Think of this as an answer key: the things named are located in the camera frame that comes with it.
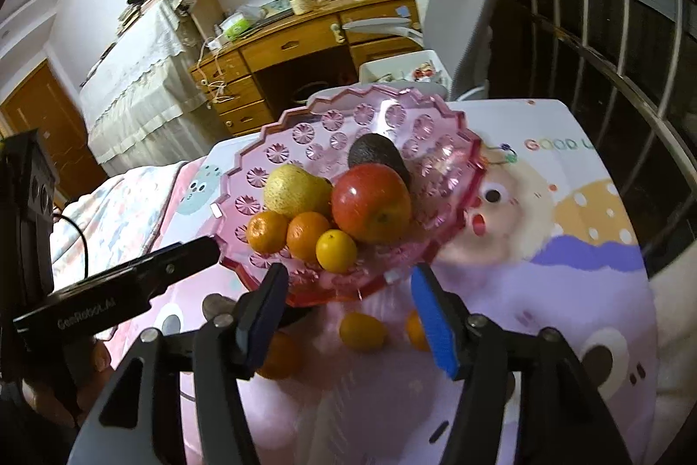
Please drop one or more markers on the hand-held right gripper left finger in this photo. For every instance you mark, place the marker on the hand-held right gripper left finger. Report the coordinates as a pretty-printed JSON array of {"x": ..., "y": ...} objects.
[{"x": 261, "y": 318}]

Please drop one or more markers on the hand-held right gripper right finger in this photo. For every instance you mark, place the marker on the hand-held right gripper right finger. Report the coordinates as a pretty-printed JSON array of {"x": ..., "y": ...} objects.
[{"x": 435, "y": 323}]

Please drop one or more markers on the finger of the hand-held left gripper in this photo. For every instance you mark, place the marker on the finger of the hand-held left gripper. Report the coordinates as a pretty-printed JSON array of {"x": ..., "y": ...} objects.
[{"x": 174, "y": 261}]

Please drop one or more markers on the small orange mandarin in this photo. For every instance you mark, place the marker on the small orange mandarin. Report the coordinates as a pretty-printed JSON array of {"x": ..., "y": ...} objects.
[
  {"x": 283, "y": 357},
  {"x": 416, "y": 329},
  {"x": 362, "y": 331},
  {"x": 267, "y": 232},
  {"x": 309, "y": 236},
  {"x": 336, "y": 251}
]

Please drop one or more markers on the yellow pear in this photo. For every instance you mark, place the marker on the yellow pear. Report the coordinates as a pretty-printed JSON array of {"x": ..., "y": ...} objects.
[{"x": 297, "y": 190}]

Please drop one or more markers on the red apple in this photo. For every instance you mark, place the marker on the red apple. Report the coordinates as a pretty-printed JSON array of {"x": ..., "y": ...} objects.
[{"x": 370, "y": 203}]

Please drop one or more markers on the pink glass fruit bowl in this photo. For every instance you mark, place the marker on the pink glass fruit bowl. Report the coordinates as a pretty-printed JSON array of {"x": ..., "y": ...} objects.
[{"x": 414, "y": 171}]

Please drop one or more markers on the dark avocado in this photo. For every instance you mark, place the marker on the dark avocado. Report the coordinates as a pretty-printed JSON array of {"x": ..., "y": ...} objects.
[{"x": 375, "y": 152}]

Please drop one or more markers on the person's left hand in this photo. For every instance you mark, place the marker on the person's left hand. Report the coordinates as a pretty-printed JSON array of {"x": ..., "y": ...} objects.
[{"x": 99, "y": 357}]

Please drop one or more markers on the pink blanket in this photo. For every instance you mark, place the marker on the pink blanket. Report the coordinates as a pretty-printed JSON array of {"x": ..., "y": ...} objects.
[{"x": 174, "y": 203}]

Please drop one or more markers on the floral quilt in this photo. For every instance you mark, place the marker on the floral quilt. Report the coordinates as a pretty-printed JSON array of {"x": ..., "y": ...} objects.
[{"x": 120, "y": 214}]

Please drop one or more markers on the cartoon printed tablecloth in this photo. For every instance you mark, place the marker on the cartoon printed tablecloth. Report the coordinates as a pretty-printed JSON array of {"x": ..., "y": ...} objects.
[{"x": 572, "y": 280}]

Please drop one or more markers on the white lace furniture cover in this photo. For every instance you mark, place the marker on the white lace furniture cover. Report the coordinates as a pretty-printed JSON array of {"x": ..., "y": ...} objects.
[{"x": 136, "y": 89}]

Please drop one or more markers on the wooden door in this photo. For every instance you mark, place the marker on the wooden door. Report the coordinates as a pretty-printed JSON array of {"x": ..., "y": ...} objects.
[{"x": 46, "y": 116}]

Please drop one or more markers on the dark trash bin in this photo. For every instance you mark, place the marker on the dark trash bin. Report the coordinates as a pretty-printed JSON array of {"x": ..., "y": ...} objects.
[{"x": 307, "y": 93}]

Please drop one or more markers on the white power strip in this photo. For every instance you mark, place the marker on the white power strip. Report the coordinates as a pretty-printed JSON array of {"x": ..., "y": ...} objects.
[{"x": 215, "y": 43}]

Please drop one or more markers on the white curtain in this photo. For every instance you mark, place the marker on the white curtain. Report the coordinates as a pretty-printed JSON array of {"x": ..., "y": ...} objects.
[{"x": 675, "y": 334}]

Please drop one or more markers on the green tissue box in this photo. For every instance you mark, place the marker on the green tissue box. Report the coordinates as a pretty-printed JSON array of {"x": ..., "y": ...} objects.
[{"x": 237, "y": 27}]

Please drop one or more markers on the stack of books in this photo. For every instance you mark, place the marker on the stack of books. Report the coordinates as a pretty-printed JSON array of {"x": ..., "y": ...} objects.
[{"x": 139, "y": 7}]

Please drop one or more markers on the white tray with snacks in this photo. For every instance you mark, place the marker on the white tray with snacks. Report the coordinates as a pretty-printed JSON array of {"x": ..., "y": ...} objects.
[{"x": 400, "y": 68}]

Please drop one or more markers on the wooden desk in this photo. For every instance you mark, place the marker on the wooden desk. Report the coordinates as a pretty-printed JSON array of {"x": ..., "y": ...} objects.
[{"x": 305, "y": 37}]

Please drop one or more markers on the cream cup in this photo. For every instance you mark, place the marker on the cream cup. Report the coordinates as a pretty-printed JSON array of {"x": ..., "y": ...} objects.
[{"x": 301, "y": 3}]

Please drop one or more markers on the grey office chair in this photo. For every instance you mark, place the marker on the grey office chair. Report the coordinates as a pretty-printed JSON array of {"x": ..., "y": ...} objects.
[{"x": 468, "y": 7}]

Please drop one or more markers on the metal window grille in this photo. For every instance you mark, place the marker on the metal window grille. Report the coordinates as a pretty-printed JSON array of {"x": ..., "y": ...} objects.
[{"x": 599, "y": 7}]

